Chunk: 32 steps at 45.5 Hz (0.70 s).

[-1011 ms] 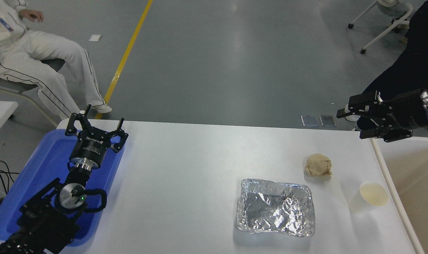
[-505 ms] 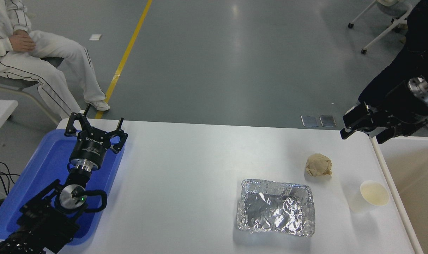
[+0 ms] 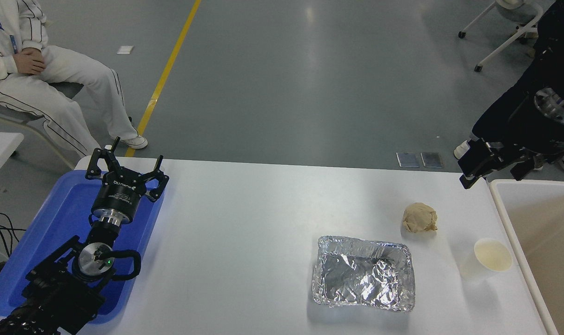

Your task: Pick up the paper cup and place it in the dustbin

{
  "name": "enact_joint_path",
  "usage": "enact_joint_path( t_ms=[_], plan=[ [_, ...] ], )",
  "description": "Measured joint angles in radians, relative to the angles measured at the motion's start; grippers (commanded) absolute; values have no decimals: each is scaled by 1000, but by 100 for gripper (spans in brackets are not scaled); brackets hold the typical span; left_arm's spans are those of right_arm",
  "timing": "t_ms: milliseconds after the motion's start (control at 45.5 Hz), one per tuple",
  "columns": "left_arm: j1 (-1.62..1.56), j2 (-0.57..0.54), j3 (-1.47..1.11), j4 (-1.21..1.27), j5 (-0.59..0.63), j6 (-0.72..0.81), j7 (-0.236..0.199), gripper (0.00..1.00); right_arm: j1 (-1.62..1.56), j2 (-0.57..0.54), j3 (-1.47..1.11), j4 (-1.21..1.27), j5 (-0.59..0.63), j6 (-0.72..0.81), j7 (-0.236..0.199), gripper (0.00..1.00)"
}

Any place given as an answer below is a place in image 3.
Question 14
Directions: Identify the white paper cup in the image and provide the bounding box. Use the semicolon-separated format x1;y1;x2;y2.
459;238;513;280

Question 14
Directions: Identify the person's left hand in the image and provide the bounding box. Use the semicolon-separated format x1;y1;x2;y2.
18;48;46;70

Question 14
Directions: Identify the person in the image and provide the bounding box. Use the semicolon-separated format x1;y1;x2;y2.
454;0;564;175
0;0;148;159

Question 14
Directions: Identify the blue plastic tray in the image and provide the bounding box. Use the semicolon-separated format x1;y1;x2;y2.
0;170;166;325

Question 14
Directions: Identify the person's right hand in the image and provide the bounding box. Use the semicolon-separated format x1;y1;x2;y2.
12;55;37;76

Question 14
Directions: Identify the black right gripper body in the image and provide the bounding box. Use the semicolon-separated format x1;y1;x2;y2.
500;116;564;157

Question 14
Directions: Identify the crumpled foil tray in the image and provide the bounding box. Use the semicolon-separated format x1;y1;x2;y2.
311;235;416;312

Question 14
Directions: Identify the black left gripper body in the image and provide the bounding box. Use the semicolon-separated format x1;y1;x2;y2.
92;171;148;220

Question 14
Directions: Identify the crumpled tan paper ball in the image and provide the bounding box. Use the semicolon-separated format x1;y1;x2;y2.
402;202;438;233

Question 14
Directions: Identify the black cable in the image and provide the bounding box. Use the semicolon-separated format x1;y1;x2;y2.
0;212;20;289

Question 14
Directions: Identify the large pale bin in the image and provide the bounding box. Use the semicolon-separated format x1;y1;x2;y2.
489;179;564;335

